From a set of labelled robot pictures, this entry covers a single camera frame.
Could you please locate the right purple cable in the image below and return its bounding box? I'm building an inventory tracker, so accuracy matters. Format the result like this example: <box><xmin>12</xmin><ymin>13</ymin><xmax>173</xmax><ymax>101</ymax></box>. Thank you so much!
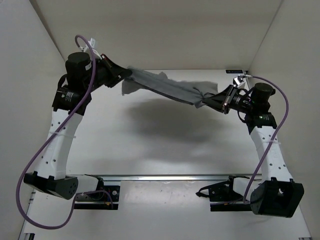
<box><xmin>209</xmin><ymin>74</ymin><xmax>291</xmax><ymax>206</ymax></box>

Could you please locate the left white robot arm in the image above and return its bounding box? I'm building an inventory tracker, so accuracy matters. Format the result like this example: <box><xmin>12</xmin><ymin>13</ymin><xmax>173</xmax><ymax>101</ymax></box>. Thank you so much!
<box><xmin>23</xmin><ymin>52</ymin><xmax>132</xmax><ymax>200</ymax></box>

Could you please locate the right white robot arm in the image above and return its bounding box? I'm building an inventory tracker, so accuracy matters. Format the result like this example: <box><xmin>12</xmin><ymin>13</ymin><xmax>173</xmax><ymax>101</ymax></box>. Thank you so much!
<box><xmin>197</xmin><ymin>82</ymin><xmax>304</xmax><ymax>218</ymax></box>

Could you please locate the right table corner label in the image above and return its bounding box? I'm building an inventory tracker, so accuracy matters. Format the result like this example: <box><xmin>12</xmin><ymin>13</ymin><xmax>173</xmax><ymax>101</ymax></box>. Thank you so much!
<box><xmin>225</xmin><ymin>69</ymin><xmax>243</xmax><ymax>75</ymax></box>

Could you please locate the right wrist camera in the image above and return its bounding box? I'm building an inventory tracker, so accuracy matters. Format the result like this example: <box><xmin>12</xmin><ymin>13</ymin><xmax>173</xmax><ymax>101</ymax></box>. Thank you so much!
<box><xmin>250</xmin><ymin>82</ymin><xmax>276</xmax><ymax>114</ymax></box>

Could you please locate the grey pleated skirt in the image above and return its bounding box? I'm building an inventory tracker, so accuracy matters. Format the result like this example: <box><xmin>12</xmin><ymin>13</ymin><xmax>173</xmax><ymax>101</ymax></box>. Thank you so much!
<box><xmin>121</xmin><ymin>67</ymin><xmax>218</xmax><ymax>109</ymax></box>

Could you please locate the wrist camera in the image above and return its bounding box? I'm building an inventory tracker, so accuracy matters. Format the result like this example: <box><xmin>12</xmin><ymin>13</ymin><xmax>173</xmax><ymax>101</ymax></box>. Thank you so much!
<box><xmin>65</xmin><ymin>52</ymin><xmax>92</xmax><ymax>90</ymax></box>
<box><xmin>250</xmin><ymin>82</ymin><xmax>276</xmax><ymax>114</ymax></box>

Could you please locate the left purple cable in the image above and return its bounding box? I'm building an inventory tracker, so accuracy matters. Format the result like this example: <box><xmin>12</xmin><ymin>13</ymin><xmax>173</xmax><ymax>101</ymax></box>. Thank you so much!
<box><xmin>15</xmin><ymin>34</ymin><xmax>115</xmax><ymax>230</ymax></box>

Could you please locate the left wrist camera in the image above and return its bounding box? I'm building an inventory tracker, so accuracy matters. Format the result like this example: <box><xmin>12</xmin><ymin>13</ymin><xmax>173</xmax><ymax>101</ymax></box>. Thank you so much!
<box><xmin>65</xmin><ymin>52</ymin><xmax>92</xmax><ymax>90</ymax></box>

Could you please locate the purple cable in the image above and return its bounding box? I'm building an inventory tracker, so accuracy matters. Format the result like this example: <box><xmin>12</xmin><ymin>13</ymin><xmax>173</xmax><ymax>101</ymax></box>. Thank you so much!
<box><xmin>209</xmin><ymin>74</ymin><xmax>291</xmax><ymax>206</ymax></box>
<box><xmin>15</xmin><ymin>34</ymin><xmax>115</xmax><ymax>230</ymax></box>

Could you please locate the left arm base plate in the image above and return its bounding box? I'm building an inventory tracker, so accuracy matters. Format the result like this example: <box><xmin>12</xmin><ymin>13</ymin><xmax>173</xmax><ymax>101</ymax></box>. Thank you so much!
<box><xmin>74</xmin><ymin>177</ymin><xmax>121</xmax><ymax>211</ymax></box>

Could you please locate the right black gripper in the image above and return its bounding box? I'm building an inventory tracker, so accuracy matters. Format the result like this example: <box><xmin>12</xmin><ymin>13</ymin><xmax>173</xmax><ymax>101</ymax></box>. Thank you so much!
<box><xmin>203</xmin><ymin>85</ymin><xmax>255</xmax><ymax>115</ymax></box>

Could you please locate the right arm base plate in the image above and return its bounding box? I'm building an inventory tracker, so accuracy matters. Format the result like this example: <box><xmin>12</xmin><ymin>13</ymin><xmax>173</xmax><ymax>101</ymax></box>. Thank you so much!
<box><xmin>195</xmin><ymin>175</ymin><xmax>252</xmax><ymax>212</ymax></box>

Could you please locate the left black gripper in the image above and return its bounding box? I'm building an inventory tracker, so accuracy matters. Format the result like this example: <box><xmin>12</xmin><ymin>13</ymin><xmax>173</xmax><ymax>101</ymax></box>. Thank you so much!
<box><xmin>88</xmin><ymin>48</ymin><xmax>134</xmax><ymax>85</ymax></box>

